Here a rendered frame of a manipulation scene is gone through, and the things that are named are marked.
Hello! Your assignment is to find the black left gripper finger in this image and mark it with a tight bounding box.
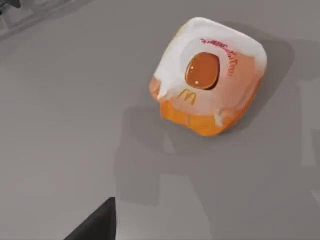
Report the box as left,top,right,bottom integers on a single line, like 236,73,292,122
62,196,117,240

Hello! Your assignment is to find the orange and white burger box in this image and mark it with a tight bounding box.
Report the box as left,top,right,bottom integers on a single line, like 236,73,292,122
149,16,268,137

